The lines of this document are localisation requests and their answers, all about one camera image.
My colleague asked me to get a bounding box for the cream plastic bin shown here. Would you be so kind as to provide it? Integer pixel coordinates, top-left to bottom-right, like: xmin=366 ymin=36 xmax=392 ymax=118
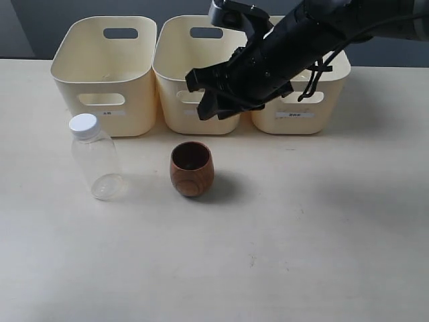
xmin=50 ymin=16 xmax=158 ymax=137
xmin=247 ymin=15 xmax=352 ymax=136
xmin=152 ymin=15 xmax=247 ymax=135

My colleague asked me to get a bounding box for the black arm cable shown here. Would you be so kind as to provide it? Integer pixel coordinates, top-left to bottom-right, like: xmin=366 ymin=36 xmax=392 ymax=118
xmin=297 ymin=13 xmax=429 ymax=103

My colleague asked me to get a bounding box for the brown wooden cup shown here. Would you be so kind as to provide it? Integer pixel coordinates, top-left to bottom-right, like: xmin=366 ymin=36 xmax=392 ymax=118
xmin=170 ymin=141 xmax=215 ymax=197

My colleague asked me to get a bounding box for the middle cream plastic bin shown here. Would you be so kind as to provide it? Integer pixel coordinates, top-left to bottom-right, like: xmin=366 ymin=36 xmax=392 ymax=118
xmin=152 ymin=15 xmax=247 ymax=135

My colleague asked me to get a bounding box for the left cream plastic bin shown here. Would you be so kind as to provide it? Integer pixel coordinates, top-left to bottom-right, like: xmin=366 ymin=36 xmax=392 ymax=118
xmin=50 ymin=16 xmax=158 ymax=137

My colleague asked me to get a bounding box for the right cream plastic bin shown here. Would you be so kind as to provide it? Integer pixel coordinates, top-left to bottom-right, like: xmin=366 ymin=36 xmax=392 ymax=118
xmin=247 ymin=15 xmax=352 ymax=136

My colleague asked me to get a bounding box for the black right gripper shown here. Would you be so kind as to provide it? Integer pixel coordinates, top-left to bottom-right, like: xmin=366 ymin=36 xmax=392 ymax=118
xmin=185 ymin=47 xmax=293 ymax=120

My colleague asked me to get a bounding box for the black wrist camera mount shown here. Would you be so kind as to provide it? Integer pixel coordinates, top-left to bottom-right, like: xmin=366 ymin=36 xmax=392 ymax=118
xmin=208 ymin=0 xmax=273 ymax=44

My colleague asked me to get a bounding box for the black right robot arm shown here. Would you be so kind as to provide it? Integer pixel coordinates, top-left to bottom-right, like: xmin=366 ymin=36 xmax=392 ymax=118
xmin=186 ymin=1 xmax=428 ymax=121

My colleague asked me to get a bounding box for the clear bottle white cap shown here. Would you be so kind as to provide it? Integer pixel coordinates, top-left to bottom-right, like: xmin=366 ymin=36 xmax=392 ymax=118
xmin=68 ymin=113 xmax=125 ymax=201

